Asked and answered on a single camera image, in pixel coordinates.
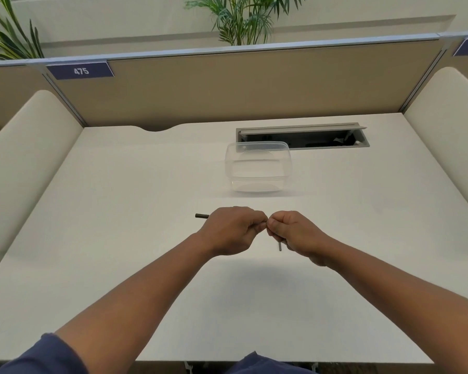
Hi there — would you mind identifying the person's left hand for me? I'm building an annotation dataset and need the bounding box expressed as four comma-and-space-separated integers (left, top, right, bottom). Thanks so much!
194, 206, 269, 257

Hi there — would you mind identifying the person's right hand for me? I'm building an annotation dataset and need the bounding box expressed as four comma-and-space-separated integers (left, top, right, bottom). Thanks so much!
266, 210, 334, 268

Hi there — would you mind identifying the clear plastic container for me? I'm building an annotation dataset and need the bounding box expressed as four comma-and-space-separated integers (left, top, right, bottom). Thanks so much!
224, 141, 293, 193

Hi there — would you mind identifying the person's right forearm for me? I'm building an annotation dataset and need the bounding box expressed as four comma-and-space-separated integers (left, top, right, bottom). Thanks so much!
322, 236, 468, 374

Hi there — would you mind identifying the person's left forearm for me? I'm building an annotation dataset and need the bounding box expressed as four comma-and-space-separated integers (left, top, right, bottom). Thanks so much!
54, 233, 215, 374

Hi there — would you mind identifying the person's blue shirt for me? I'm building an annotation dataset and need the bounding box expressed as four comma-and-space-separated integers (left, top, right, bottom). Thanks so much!
0, 333, 317, 374

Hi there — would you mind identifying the tan desk partition panel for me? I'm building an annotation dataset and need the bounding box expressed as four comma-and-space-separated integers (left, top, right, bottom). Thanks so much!
38, 33, 453, 131

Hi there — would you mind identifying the cream side divider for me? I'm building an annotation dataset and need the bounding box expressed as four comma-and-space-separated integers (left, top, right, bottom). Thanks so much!
0, 89, 85, 252
404, 66, 468, 224

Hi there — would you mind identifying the green potted plant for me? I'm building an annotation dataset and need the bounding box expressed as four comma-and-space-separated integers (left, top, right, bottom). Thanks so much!
0, 0, 46, 61
185, 0, 309, 46

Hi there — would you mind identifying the grey desk cable box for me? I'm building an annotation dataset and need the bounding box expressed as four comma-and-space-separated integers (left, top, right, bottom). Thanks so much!
236, 122, 370, 151

